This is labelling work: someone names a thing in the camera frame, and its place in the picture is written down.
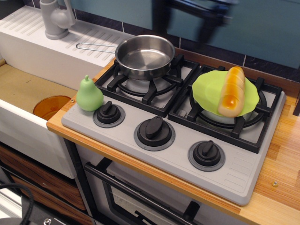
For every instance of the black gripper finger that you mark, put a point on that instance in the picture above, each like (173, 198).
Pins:
(206, 31)
(160, 17)

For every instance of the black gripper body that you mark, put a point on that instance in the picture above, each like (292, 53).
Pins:
(217, 8)

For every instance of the toy bread loaf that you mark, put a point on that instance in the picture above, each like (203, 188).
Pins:
(232, 95)

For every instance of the stainless steel pan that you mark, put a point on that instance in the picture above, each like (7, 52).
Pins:
(142, 57)

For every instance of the lime green plate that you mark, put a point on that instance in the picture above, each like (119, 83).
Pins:
(207, 89)

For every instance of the green toy pear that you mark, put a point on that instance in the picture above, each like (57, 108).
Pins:
(89, 97)

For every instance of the left black stove knob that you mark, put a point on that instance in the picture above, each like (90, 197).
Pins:
(109, 115)

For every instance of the black stove knob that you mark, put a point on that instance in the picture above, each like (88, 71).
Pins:
(206, 156)
(154, 134)
(109, 115)

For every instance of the middle black stove knob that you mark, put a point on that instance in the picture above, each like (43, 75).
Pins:
(154, 134)

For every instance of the right black stove knob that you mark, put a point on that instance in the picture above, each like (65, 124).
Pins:
(206, 156)

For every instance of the grey toy stove top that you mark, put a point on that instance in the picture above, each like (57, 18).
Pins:
(234, 181)

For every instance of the left black burner grate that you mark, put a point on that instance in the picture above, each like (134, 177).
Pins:
(156, 96)

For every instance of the black burner grate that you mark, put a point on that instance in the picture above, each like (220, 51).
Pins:
(156, 96)
(250, 131)

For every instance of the grey toy faucet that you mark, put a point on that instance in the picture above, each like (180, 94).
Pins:
(57, 21)

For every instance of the right black burner grate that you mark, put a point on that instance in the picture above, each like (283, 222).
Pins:
(250, 131)

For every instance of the white toy sink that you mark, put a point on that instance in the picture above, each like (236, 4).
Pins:
(34, 67)

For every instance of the orange sink drain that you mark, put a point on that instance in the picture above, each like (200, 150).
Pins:
(49, 106)

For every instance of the wooden drawer cabinet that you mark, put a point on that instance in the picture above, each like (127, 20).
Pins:
(50, 189)

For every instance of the oven door with handle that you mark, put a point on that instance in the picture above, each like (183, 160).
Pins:
(130, 198)

